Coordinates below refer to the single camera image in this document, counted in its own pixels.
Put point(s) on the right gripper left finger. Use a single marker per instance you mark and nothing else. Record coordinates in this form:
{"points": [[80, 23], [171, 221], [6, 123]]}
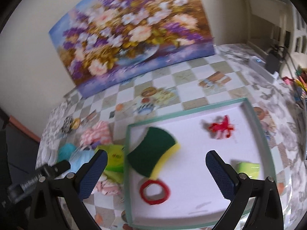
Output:
{"points": [[46, 212]]}

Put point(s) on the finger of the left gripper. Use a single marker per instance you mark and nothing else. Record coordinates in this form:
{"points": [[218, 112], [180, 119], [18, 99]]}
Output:
{"points": [[21, 193]]}

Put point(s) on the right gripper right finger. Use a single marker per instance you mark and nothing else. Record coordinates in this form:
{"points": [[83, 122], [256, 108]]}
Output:
{"points": [[266, 211]]}

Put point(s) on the blue surgical face mask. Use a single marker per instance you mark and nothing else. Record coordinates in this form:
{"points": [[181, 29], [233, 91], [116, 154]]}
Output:
{"points": [[78, 158]]}

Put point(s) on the pink fabric scrunchie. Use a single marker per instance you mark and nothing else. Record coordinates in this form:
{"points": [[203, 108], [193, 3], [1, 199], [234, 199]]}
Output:
{"points": [[106, 186]]}

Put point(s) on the black white leopard scrunchie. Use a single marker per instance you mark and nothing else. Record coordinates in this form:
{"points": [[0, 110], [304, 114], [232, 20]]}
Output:
{"points": [[67, 125]]}

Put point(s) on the large green tissue pack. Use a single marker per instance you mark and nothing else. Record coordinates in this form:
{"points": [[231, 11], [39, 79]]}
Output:
{"points": [[115, 155]]}

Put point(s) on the pink white fuzzy cloth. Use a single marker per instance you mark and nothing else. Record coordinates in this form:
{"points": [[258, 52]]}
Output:
{"points": [[100, 132]]}

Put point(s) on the turquoise plastic container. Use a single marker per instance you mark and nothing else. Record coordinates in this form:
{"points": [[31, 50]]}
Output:
{"points": [[65, 152]]}

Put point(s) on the small green tissue pack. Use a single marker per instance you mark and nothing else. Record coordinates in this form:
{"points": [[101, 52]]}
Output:
{"points": [[252, 170]]}

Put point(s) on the checkered patterned tablecloth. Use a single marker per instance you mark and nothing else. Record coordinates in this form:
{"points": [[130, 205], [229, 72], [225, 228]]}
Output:
{"points": [[192, 84]]}

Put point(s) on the white tray with teal rim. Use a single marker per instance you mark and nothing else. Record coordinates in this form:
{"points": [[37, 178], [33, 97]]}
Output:
{"points": [[195, 199]]}

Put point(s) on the green yellow scrub sponge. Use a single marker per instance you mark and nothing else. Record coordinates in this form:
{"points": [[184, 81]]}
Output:
{"points": [[155, 149]]}

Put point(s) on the white power strip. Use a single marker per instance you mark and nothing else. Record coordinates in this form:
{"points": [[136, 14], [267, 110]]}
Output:
{"points": [[258, 65]]}

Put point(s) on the black power adapter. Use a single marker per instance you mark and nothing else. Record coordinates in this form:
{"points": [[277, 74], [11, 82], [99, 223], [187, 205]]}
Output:
{"points": [[273, 62]]}

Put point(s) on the floral painting canvas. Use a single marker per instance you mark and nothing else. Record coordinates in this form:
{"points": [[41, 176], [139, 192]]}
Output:
{"points": [[102, 43]]}

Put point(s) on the white shelf unit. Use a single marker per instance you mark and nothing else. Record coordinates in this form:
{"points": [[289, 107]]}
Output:
{"points": [[273, 22]]}

